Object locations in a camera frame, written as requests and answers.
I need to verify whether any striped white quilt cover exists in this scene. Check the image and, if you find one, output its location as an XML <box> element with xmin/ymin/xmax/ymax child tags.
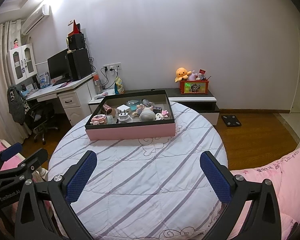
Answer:
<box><xmin>49</xmin><ymin>102</ymin><xmax>228</xmax><ymax>239</ymax></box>

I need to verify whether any white round lamp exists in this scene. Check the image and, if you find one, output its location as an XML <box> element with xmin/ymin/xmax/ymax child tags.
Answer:
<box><xmin>139</xmin><ymin>107</ymin><xmax>155</xmax><ymax>122</ymax></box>

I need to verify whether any black office chair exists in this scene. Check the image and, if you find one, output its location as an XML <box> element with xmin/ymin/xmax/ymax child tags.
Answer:
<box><xmin>25</xmin><ymin>102</ymin><xmax>59</xmax><ymax>145</ymax></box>

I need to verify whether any white plug-in device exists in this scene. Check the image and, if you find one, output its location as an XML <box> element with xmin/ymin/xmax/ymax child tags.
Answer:
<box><xmin>118</xmin><ymin>113</ymin><xmax>133</xmax><ymax>124</ymax></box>

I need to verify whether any red toy storage box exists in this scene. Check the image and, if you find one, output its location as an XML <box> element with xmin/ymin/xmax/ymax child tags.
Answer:
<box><xmin>179</xmin><ymin>80</ymin><xmax>209</xmax><ymax>94</ymax></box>

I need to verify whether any dark jacket on chair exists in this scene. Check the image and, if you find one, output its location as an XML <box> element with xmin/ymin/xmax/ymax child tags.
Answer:
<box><xmin>7</xmin><ymin>85</ymin><xmax>30</xmax><ymax>125</ymax></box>

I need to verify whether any black speaker box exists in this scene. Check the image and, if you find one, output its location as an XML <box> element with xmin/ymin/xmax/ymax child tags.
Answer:
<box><xmin>66</xmin><ymin>33</ymin><xmax>85</xmax><ymax>50</ymax></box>

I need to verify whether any rose gold round tin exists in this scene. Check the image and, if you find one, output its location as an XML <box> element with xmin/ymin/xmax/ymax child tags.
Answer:
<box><xmin>101</xmin><ymin>104</ymin><xmax>116</xmax><ymax>116</ymax></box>

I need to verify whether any black bathroom scale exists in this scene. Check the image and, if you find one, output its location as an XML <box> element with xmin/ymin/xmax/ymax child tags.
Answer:
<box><xmin>222</xmin><ymin>115</ymin><xmax>242</xmax><ymax>127</ymax></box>

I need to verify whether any yellow blue snack bag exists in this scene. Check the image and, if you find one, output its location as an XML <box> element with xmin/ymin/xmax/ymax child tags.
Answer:
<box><xmin>114</xmin><ymin>77</ymin><xmax>125</xmax><ymax>94</ymax></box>

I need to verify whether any white wall power outlet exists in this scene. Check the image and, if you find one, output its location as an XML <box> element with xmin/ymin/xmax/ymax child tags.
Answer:
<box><xmin>103</xmin><ymin>62</ymin><xmax>121</xmax><ymax>71</ymax></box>

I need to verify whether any clear box with green label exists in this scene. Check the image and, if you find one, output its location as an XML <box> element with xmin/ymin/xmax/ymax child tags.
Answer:
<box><xmin>106</xmin><ymin>115</ymin><xmax>115</xmax><ymax>125</ymax></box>

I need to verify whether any pink white brick figure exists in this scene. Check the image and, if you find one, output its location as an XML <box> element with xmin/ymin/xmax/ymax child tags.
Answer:
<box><xmin>155</xmin><ymin>110</ymin><xmax>169</xmax><ymax>120</ymax></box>

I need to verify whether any pink brick cake toy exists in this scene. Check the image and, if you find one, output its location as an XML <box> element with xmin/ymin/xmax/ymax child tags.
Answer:
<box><xmin>90</xmin><ymin>114</ymin><xmax>107</xmax><ymax>125</ymax></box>

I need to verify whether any white square charger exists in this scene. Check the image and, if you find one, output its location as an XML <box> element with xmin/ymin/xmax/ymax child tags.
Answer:
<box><xmin>116</xmin><ymin>105</ymin><xmax>131</xmax><ymax>114</ymax></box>

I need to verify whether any black computer monitor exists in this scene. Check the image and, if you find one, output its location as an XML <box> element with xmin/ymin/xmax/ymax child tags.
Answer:
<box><xmin>47</xmin><ymin>49</ymin><xmax>70</xmax><ymax>86</ymax></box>

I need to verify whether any bottle with orange cap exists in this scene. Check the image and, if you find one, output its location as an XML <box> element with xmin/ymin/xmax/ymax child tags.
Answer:
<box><xmin>93</xmin><ymin>74</ymin><xmax>103</xmax><ymax>94</ymax></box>

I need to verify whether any beige curtain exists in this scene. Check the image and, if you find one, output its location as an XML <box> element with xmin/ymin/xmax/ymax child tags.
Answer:
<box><xmin>0</xmin><ymin>20</ymin><xmax>28</xmax><ymax>144</ymax></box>

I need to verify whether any teal heart-shaped case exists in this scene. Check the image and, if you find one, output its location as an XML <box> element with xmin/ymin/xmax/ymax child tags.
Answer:
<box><xmin>126</xmin><ymin>99</ymin><xmax>141</xmax><ymax>112</ymax></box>

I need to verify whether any pink doll on cupboard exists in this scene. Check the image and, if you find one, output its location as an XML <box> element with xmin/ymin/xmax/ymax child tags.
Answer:
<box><xmin>13</xmin><ymin>38</ymin><xmax>19</xmax><ymax>49</ymax></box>

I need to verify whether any white desk with drawers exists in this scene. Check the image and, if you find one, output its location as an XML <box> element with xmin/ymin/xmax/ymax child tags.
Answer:
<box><xmin>26</xmin><ymin>75</ymin><xmax>96</xmax><ymax>126</ymax></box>

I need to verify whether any pink quilt with writing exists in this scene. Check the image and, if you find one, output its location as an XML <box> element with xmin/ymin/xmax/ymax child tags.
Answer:
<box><xmin>232</xmin><ymin>148</ymin><xmax>300</xmax><ymax>239</ymax></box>

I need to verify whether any black computer tower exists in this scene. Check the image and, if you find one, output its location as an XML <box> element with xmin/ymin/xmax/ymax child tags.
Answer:
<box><xmin>66</xmin><ymin>48</ymin><xmax>91</xmax><ymax>81</ymax></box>

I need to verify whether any white glass-door cupboard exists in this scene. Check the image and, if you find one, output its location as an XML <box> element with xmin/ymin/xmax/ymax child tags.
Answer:
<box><xmin>7</xmin><ymin>44</ymin><xmax>38</xmax><ymax>85</ymax></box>

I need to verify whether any white bed post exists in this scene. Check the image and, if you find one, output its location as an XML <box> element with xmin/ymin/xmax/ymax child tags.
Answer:
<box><xmin>31</xmin><ymin>166</ymin><xmax>48</xmax><ymax>182</ymax></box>

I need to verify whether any purple plush toy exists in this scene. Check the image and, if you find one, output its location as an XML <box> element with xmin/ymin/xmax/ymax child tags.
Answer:
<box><xmin>187</xmin><ymin>70</ymin><xmax>198</xmax><ymax>81</ymax></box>

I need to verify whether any orange octopus plush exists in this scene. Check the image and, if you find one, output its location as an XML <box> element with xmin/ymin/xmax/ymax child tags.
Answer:
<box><xmin>174</xmin><ymin>67</ymin><xmax>192</xmax><ymax>83</ymax></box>

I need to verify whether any pink box with black rim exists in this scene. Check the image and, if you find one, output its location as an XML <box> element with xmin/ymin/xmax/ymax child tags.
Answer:
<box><xmin>85</xmin><ymin>90</ymin><xmax>175</xmax><ymax>140</ymax></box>

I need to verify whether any white small side cabinet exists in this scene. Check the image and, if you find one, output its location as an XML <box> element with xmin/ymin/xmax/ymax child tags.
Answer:
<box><xmin>88</xmin><ymin>94</ymin><xmax>107</xmax><ymax>113</ymax></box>

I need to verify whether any person's left hand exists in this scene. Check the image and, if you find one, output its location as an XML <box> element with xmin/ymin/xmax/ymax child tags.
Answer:
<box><xmin>0</xmin><ymin>203</ymin><xmax>18</xmax><ymax>239</ymax></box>

